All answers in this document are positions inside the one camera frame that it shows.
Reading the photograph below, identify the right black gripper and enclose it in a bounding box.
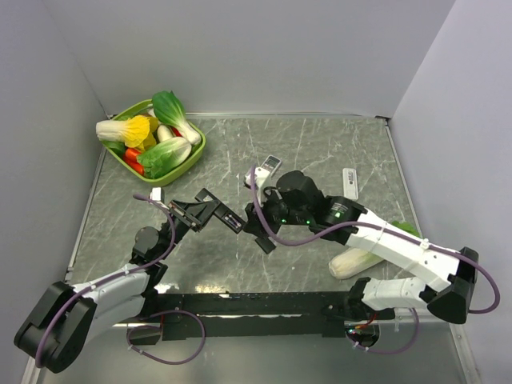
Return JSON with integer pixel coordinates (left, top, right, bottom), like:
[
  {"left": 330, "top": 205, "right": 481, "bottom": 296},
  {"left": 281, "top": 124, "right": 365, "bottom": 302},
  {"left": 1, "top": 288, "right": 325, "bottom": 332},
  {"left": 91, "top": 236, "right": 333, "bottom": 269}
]
[{"left": 242, "top": 182, "right": 311, "bottom": 241}]

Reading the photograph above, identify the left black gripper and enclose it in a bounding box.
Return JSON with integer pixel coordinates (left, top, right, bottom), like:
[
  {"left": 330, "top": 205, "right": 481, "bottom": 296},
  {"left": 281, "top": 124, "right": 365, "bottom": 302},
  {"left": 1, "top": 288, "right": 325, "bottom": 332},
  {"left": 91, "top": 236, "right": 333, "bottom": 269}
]
[{"left": 157, "top": 198, "right": 220, "bottom": 260}]

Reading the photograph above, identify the black remote battery cover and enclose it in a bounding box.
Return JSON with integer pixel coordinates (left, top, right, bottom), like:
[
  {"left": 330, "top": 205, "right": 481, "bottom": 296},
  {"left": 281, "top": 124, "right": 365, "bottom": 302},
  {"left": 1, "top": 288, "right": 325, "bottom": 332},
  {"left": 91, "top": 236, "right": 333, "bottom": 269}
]
[{"left": 255, "top": 238, "right": 276, "bottom": 254}]

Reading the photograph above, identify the black slim remote control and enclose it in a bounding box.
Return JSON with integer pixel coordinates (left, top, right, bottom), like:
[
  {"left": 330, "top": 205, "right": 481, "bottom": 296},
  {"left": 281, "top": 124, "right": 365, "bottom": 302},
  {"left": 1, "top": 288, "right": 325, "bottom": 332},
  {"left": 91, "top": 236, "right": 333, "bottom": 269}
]
[{"left": 194, "top": 188, "right": 246, "bottom": 234}]

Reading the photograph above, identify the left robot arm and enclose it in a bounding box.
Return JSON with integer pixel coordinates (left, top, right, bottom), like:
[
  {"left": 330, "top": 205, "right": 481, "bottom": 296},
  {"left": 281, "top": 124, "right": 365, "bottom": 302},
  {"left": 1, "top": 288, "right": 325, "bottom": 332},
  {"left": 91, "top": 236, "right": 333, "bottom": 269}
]
[{"left": 14, "top": 200, "right": 220, "bottom": 373}]

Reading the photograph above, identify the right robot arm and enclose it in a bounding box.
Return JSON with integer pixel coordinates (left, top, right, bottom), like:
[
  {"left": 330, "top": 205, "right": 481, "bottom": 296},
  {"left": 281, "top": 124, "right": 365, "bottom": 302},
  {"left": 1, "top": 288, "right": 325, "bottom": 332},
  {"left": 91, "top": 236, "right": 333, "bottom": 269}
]
[{"left": 244, "top": 167, "right": 478, "bottom": 324}]

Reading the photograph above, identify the grey white remote control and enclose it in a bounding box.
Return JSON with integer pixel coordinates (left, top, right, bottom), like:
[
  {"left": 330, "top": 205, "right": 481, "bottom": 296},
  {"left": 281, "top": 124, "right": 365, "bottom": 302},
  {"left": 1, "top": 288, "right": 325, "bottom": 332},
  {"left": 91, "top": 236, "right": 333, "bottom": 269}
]
[{"left": 261, "top": 155, "right": 282, "bottom": 176}]

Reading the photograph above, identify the green lettuce cabbage toy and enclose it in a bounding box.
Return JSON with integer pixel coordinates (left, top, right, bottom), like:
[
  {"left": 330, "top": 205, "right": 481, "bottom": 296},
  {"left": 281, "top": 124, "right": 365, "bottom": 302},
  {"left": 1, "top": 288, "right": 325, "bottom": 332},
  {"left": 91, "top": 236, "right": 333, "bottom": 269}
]
[{"left": 137, "top": 137, "right": 192, "bottom": 179}]

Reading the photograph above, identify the green plastic basket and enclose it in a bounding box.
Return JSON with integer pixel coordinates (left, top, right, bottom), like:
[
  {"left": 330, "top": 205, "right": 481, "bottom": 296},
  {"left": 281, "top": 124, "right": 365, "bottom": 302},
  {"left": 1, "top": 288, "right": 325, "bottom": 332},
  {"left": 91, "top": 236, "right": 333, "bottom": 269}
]
[{"left": 103, "top": 99, "right": 206, "bottom": 187}]

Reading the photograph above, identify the orange carrot toy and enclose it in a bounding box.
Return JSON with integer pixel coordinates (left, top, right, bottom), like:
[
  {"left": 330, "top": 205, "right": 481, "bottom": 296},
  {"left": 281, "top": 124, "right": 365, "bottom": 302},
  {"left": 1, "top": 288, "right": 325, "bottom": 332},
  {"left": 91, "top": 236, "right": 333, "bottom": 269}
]
[{"left": 122, "top": 148, "right": 145, "bottom": 176}]

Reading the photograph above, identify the white napa cabbage toy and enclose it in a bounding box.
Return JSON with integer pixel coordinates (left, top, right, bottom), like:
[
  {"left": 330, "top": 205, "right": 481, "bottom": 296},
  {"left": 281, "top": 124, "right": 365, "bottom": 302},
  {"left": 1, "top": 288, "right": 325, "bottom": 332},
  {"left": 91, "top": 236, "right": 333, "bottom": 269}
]
[{"left": 328, "top": 220, "right": 420, "bottom": 280}]

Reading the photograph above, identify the white radish toy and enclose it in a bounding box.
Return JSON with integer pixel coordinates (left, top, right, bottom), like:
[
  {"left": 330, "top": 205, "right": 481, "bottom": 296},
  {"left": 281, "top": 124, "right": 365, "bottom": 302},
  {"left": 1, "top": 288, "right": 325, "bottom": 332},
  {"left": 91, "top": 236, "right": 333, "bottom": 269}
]
[{"left": 157, "top": 125, "right": 174, "bottom": 142}]

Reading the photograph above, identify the yellow napa cabbage toy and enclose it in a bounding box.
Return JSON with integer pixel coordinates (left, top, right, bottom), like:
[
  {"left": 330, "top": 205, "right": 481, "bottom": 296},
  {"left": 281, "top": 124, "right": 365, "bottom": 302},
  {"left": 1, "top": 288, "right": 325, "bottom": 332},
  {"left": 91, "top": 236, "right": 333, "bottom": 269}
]
[{"left": 95, "top": 115, "right": 158, "bottom": 151}]

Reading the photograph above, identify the black base bar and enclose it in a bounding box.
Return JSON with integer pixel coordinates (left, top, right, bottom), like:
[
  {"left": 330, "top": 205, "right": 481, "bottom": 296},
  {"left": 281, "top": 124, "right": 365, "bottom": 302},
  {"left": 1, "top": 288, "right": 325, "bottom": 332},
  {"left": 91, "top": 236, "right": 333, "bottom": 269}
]
[{"left": 114, "top": 290, "right": 397, "bottom": 347}]

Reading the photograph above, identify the green bok choy toy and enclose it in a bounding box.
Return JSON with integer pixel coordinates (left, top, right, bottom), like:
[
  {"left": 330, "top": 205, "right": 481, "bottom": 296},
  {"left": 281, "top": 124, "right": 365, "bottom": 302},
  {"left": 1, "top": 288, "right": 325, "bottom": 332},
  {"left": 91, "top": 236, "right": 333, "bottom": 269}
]
[{"left": 152, "top": 91, "right": 202, "bottom": 146}]

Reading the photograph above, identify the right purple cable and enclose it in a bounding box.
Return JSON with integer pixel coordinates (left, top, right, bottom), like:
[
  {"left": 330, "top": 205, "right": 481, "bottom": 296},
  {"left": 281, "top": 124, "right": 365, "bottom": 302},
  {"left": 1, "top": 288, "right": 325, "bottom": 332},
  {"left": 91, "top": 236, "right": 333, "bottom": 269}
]
[{"left": 244, "top": 166, "right": 501, "bottom": 355}]

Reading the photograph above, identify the purple cable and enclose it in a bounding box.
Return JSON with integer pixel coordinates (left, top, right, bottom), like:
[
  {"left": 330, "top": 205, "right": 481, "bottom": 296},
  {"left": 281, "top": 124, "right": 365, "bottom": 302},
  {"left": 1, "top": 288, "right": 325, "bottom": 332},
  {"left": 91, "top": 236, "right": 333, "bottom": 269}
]
[
  {"left": 244, "top": 166, "right": 501, "bottom": 355},
  {"left": 34, "top": 194, "right": 207, "bottom": 367}
]

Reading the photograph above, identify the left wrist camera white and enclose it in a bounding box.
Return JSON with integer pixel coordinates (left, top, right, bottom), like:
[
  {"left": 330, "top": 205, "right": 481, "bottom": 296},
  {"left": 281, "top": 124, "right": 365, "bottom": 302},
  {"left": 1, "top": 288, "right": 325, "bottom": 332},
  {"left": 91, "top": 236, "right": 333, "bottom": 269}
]
[{"left": 149, "top": 187, "right": 165, "bottom": 206}]

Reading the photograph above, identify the aluminium rail frame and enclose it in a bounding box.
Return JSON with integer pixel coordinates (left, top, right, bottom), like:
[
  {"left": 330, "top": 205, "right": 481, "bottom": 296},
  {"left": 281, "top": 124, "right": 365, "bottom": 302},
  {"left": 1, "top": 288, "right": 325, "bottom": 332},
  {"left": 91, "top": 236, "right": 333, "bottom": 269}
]
[{"left": 113, "top": 309, "right": 442, "bottom": 327}]

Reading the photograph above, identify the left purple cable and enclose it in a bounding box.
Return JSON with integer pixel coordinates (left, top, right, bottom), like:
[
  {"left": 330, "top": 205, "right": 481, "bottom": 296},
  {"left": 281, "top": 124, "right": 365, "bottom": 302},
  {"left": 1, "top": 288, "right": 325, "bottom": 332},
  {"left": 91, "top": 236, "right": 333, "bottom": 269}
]
[{"left": 34, "top": 194, "right": 207, "bottom": 367}]

